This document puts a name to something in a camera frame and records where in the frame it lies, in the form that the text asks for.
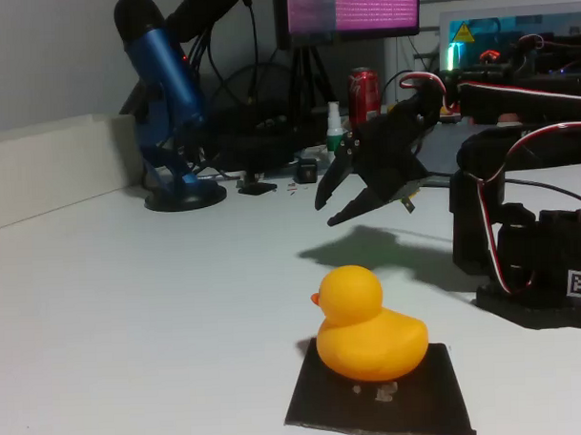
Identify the yellow rubber duck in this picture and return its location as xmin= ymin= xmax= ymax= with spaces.
xmin=308 ymin=262 xmax=431 ymax=384

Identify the grey keyboard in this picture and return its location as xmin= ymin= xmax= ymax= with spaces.
xmin=410 ymin=123 xmax=467 ymax=188

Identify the small flat black piece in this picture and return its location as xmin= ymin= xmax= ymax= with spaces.
xmin=236 ymin=179 xmax=280 ymax=197

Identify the red soda can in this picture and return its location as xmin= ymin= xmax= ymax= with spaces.
xmin=346 ymin=66 xmax=382 ymax=131

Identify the black cardboard square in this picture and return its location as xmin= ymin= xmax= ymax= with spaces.
xmin=280 ymin=332 xmax=477 ymax=435

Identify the small white spray bottle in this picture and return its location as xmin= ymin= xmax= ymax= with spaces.
xmin=324 ymin=100 xmax=344 ymax=154

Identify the white ledge box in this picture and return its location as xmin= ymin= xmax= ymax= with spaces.
xmin=0 ymin=111 xmax=147 ymax=234

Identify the black desk device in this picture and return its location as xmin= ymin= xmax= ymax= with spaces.
xmin=204 ymin=99 xmax=328 ymax=176

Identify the computer monitor purple screen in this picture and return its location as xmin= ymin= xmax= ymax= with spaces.
xmin=273 ymin=0 xmax=423 ymax=50

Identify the small black cube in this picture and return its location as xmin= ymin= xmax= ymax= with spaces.
xmin=292 ymin=157 xmax=319 ymax=184

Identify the blue desk microphone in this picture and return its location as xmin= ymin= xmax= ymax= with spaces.
xmin=112 ymin=0 xmax=228 ymax=215

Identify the black leader arm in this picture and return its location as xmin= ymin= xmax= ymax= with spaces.
xmin=477 ymin=32 xmax=581 ymax=81

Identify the black tripod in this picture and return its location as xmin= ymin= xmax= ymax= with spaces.
xmin=283 ymin=43 xmax=339 ymax=116

